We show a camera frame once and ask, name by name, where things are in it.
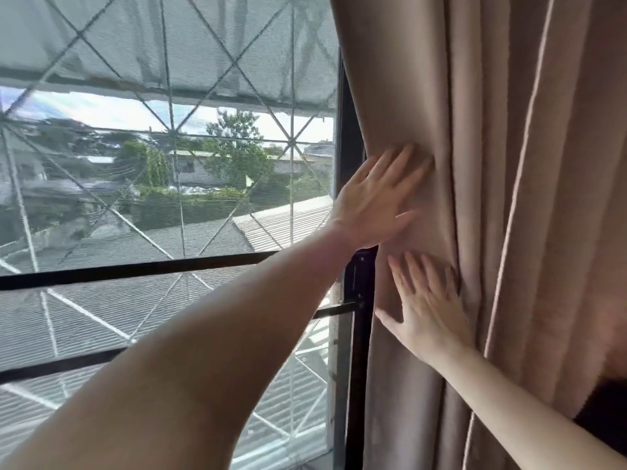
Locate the person's right hand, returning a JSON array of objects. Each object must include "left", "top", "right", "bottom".
[{"left": 374, "top": 251, "right": 475, "bottom": 368}]

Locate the person's left hand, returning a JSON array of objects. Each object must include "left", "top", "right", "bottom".
[{"left": 329, "top": 144, "right": 435, "bottom": 251}]

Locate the beige fabric curtain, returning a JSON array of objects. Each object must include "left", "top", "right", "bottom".
[{"left": 329, "top": 0, "right": 627, "bottom": 470}]

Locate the person's left forearm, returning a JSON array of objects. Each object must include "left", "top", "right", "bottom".
[{"left": 0, "top": 221, "right": 355, "bottom": 470}]

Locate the person's right forearm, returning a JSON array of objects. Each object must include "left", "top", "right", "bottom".
[{"left": 431, "top": 347, "right": 627, "bottom": 470}]

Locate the grey corrugated metal roof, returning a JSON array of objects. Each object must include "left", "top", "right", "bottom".
[{"left": 0, "top": 195, "right": 336, "bottom": 451}]

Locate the green tree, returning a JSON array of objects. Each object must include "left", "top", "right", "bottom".
[{"left": 203, "top": 110, "right": 285, "bottom": 191}]

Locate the white metal window grille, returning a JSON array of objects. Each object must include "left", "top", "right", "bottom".
[{"left": 0, "top": 0, "right": 339, "bottom": 451}]

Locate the grey translucent awning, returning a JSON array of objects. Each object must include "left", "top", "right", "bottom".
[{"left": 0, "top": 0, "right": 340, "bottom": 115}]

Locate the grey mesh insect screen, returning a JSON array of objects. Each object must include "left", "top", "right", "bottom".
[{"left": 0, "top": 0, "right": 344, "bottom": 470}]

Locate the black window frame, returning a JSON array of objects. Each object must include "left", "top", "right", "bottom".
[{"left": 0, "top": 54, "right": 379, "bottom": 470}]

